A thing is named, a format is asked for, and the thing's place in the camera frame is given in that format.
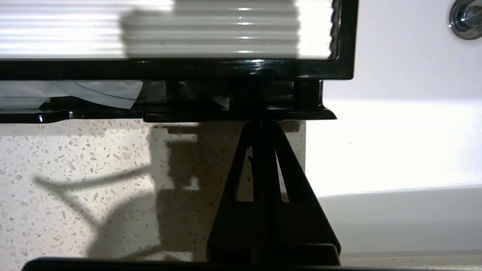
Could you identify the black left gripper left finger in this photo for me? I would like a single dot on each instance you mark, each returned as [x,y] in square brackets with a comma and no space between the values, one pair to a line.
[237,233]

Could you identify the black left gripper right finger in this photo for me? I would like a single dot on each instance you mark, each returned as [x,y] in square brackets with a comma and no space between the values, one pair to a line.
[301,233]

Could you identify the black amenity box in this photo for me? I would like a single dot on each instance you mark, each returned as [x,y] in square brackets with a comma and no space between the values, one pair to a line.
[188,69]

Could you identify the white sink basin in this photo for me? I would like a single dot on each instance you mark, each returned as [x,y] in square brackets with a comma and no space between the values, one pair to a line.
[395,150]

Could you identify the boxed amenity green label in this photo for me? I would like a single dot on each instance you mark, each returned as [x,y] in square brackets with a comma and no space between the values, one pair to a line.
[105,92]

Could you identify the chrome sink drain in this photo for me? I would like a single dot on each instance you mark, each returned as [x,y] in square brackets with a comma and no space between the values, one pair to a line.
[467,19]

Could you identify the white ribbed pad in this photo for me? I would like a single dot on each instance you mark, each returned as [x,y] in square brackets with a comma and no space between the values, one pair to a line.
[56,30]

